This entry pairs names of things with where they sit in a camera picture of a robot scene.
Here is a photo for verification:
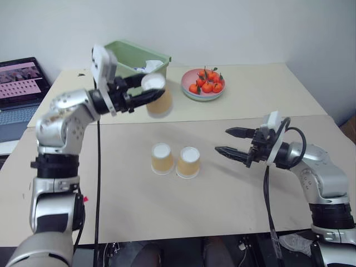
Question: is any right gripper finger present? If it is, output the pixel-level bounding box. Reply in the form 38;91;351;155
214;146;251;165
225;127;257;140

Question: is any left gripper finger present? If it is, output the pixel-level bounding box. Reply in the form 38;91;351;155
122;72;149;89
128;88;165;108

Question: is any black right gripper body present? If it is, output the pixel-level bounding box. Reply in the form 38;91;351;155
245;126;275;168

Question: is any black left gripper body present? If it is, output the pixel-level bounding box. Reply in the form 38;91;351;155
106;76;137;115

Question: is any tan paper cup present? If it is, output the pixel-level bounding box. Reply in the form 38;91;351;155
150;142;175;176
175;146;201;179
141;72;174;119

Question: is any white crumpled paper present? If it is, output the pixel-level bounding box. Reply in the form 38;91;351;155
132;59;165;75

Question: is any green plastic bin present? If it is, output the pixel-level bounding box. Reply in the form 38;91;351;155
103;40;172;85

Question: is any pink bowl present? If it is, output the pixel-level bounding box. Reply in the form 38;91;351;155
180;68;226;102

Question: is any open laptop computer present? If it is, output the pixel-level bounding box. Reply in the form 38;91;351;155
0;56;53;143

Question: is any white crumpled cloth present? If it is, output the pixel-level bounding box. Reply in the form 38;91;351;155
279;233;314;257

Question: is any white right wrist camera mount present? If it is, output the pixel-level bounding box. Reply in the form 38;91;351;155
262;111;288;168

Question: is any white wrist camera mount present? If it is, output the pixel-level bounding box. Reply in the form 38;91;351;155
262;111;288;168
90;44;118;116

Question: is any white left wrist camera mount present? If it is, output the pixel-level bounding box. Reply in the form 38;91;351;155
90;44;118;116

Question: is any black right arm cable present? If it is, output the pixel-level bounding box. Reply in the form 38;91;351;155
262;116;308;261

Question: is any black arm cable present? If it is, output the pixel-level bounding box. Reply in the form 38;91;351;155
92;79;102;267
262;116;308;261

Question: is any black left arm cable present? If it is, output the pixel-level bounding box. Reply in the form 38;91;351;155
92;79;102;267

